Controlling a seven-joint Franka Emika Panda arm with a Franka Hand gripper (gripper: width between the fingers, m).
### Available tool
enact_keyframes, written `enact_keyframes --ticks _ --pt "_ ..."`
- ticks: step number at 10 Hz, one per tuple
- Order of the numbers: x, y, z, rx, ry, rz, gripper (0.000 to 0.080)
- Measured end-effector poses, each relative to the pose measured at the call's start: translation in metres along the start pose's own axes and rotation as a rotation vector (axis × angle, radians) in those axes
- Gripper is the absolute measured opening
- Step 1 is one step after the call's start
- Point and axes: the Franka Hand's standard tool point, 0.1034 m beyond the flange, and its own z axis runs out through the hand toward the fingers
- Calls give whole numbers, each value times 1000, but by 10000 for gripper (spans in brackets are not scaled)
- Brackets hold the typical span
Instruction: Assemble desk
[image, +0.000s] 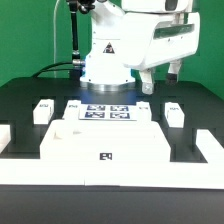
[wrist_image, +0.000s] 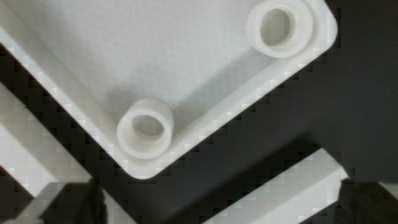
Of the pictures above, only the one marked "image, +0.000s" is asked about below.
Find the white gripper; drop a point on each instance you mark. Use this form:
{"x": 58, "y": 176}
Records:
{"x": 149, "y": 40}

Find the white desk tabletop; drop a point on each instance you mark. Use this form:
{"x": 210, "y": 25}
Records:
{"x": 105, "y": 141}

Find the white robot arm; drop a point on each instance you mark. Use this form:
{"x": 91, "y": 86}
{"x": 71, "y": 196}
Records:
{"x": 104, "y": 69}

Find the fiducial marker sheet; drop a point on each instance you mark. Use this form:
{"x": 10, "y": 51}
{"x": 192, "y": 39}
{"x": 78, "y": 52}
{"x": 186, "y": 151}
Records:
{"x": 107, "y": 112}

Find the white right obstacle block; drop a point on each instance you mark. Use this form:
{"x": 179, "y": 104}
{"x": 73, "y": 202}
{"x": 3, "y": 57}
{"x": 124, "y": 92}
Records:
{"x": 210, "y": 148}

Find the white obstacle block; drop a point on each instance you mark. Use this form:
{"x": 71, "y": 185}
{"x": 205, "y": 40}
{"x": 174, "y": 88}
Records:
{"x": 210, "y": 148}
{"x": 5, "y": 136}

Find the white left obstacle block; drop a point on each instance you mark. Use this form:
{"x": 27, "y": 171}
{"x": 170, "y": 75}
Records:
{"x": 5, "y": 136}

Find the white front obstacle bar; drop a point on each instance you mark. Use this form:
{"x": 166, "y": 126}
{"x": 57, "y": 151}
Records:
{"x": 173, "y": 175}

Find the black camera pole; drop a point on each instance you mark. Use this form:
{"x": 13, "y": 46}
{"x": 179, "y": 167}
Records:
{"x": 84, "y": 6}

